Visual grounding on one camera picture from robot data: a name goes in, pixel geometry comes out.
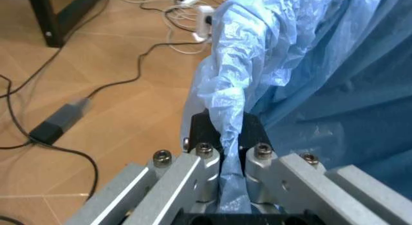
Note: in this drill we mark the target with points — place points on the white wall plug adapter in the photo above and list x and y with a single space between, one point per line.
203 23

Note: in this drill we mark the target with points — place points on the white power strip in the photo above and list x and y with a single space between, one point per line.
186 1

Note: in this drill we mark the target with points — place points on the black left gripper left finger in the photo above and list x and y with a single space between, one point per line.
167 186

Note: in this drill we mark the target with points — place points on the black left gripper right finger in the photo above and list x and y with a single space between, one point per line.
289 186

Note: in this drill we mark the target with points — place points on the blue plastic trash bag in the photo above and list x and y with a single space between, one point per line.
305 65

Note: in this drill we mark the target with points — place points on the black power adapter brick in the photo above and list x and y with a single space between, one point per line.
59 122

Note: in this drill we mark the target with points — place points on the dark table leg frame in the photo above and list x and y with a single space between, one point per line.
53 17

